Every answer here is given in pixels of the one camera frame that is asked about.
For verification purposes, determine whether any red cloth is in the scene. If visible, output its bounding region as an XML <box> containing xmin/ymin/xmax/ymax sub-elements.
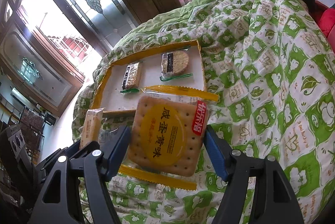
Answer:
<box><xmin>313</xmin><ymin>0</ymin><xmax>335</xmax><ymax>40</ymax></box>

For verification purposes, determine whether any yellow square cracker packet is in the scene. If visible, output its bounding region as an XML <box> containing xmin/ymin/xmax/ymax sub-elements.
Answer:
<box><xmin>119</xmin><ymin>85</ymin><xmax>219</xmax><ymax>190</ymax></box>

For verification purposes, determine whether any green white printed blanket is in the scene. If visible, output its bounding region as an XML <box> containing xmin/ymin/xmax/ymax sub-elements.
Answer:
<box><xmin>72</xmin><ymin>0</ymin><xmax>335</xmax><ymax>224</ymax></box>

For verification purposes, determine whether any beige biscuit packet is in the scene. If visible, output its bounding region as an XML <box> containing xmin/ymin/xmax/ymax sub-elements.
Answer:
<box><xmin>79</xmin><ymin>108</ymin><xmax>104</xmax><ymax>148</ymax></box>

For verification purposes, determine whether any yellow cardboard tray box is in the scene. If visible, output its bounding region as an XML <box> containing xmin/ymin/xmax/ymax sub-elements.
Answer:
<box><xmin>90</xmin><ymin>40</ymin><xmax>207</xmax><ymax>117</ymax></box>

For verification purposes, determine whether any dark patterned chair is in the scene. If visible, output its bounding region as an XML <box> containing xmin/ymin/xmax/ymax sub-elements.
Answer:
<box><xmin>19</xmin><ymin>106</ymin><xmax>55</xmax><ymax>138</ymax></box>

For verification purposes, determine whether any round cracker packet green edge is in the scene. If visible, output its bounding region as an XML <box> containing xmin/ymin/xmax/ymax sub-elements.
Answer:
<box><xmin>160</xmin><ymin>50</ymin><xmax>194</xmax><ymax>81</ymax></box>

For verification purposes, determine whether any wooden framed glass window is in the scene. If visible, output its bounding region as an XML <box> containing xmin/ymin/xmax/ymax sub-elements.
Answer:
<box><xmin>0</xmin><ymin>0</ymin><xmax>87</xmax><ymax>115</ymax></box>

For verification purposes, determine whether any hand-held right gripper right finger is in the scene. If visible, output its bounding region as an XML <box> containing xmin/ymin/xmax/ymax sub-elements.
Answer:
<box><xmin>205</xmin><ymin>125</ymin><xmax>305</xmax><ymax>224</ymax></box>

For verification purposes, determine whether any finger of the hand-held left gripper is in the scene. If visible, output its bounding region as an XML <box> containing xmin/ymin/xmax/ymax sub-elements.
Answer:
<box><xmin>35</xmin><ymin>139</ymin><xmax>81</xmax><ymax>175</ymax></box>

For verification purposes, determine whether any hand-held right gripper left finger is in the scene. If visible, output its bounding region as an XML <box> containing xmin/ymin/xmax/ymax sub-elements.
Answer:
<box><xmin>27</xmin><ymin>125</ymin><xmax>132</xmax><ymax>224</ymax></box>

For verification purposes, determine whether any rectangular cracker packet dark label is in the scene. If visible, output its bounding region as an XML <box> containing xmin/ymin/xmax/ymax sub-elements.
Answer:
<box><xmin>120</xmin><ymin>62</ymin><xmax>143</xmax><ymax>94</ymax></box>

